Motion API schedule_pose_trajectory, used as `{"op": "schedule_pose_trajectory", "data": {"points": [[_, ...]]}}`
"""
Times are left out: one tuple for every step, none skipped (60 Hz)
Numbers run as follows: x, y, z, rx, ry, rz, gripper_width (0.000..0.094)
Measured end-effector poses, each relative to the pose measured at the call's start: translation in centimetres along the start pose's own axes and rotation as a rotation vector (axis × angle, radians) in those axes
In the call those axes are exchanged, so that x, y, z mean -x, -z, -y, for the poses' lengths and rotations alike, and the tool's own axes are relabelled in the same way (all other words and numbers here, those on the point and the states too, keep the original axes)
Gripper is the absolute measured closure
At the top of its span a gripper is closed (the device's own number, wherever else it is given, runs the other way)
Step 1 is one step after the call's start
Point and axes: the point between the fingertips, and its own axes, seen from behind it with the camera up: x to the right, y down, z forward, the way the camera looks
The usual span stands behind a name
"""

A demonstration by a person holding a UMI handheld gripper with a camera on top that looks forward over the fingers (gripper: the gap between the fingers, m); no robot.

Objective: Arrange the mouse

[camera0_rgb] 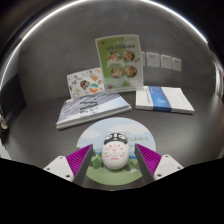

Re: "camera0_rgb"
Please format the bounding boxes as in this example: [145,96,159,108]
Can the round landscape-print mouse pad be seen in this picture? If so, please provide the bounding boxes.
[75,116,157,186]

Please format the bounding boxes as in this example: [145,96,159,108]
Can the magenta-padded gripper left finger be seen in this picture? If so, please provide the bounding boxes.
[43,143,95,186]

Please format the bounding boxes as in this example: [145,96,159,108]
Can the white book with blue band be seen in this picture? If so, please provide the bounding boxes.
[135,85,196,115]

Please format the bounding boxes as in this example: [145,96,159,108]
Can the grey striped-cover book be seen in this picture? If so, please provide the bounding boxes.
[55,91,133,130]

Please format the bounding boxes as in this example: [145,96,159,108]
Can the green food poster stand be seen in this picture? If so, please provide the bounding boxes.
[94,33,145,94]

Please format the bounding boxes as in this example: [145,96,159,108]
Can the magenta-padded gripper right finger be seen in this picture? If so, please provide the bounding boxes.
[134,143,184,185]

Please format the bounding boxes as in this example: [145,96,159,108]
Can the white sticker sheet card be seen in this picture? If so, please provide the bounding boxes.
[66,67,106,100]

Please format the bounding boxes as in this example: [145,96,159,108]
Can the white wall switch plates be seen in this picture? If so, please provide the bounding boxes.
[140,50,183,72]

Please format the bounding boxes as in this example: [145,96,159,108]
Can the white cartoon-print computer mouse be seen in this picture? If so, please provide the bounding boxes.
[101,131,130,171]

